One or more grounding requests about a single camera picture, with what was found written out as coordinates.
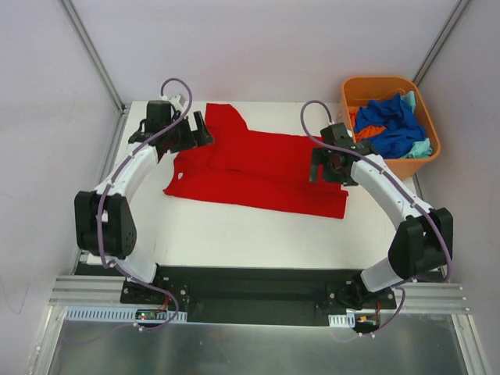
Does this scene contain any red t shirt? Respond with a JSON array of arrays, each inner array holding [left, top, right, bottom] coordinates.
[[163, 103, 348, 219]]

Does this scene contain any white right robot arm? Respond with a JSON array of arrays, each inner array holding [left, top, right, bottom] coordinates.
[[309, 123, 453, 309]]

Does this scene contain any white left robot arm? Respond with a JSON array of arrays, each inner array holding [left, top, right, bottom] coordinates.
[[74, 95, 214, 304]]

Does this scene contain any orange t shirt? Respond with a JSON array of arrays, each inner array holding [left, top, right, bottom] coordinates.
[[348, 107, 386, 141]]

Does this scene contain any blue t shirt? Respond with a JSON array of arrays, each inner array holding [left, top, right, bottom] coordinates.
[[354, 94, 427, 159]]

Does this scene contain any orange plastic basket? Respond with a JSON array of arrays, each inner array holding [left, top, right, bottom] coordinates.
[[341, 76, 441, 180]]

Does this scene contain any light teal t shirt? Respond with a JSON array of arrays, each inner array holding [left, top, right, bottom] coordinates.
[[401, 91, 433, 159]]

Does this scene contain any right white cable duct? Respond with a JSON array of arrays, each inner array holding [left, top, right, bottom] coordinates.
[[328, 312, 355, 328]]

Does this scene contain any left aluminium corner post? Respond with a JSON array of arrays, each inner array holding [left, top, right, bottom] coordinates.
[[58, 0, 127, 114]]

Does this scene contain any aluminium corner post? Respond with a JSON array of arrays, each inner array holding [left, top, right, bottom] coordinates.
[[412, 0, 473, 86], [58, 0, 127, 114]]

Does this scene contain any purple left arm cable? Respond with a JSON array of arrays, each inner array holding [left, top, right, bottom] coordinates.
[[97, 77, 194, 333]]

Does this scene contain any aluminium front frame rail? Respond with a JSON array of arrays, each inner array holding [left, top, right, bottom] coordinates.
[[48, 275, 124, 309]]

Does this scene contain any right aluminium corner post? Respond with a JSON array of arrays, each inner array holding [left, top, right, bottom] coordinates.
[[412, 0, 473, 86]]

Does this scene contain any white slotted cable duct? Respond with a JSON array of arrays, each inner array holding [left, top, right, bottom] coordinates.
[[66, 307, 188, 324]]

